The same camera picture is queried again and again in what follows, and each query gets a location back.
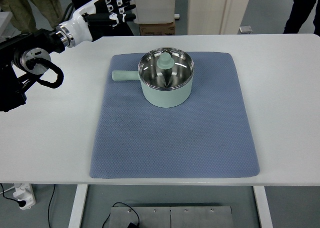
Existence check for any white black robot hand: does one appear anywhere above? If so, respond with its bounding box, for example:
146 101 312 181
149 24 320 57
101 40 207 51
57 0 136 48

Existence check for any green pot with glass lid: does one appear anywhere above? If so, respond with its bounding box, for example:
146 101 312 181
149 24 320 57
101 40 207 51
111 48 195 108

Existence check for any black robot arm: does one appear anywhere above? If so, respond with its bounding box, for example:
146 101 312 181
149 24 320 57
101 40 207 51
0 29 69 112

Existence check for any white cabinet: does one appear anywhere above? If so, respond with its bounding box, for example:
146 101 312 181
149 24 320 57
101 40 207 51
130 0 176 24

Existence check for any cardboard box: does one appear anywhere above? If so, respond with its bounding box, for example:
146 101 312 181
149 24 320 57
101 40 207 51
139 22 176 36

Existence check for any person in khaki trousers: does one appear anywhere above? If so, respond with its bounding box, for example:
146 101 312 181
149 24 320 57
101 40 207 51
0 0 63 33

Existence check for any white plastic bin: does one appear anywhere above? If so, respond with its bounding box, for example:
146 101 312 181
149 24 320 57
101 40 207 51
187 0 249 35

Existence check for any small grey floor device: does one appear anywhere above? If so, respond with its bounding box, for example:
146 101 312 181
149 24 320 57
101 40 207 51
239 26 253 34

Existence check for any blue textured mat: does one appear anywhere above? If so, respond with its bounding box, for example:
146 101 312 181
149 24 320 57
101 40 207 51
89 52 260 178

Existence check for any person in black trousers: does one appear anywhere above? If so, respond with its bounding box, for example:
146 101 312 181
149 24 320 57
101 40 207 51
283 0 320 36

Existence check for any white power strip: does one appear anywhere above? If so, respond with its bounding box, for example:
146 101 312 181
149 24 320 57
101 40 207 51
13 183 36 210

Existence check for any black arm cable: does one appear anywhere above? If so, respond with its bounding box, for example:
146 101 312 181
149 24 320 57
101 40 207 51
27 57 65 90

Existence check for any black floor cable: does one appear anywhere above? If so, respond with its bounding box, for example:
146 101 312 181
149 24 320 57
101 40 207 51
47 184 142 228

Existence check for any white table leg frame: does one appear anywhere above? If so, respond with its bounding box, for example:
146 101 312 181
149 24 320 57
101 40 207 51
68 184 273 228

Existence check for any metal base plate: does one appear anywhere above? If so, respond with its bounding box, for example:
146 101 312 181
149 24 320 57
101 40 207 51
108 206 234 227

